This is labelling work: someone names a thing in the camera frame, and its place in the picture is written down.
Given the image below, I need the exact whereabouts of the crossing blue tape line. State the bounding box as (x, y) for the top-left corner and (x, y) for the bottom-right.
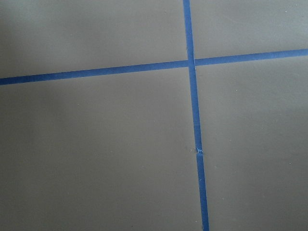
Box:
(0, 49), (308, 85)

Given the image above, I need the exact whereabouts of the long blue tape line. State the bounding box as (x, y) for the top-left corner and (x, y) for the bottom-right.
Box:
(183, 0), (209, 231)

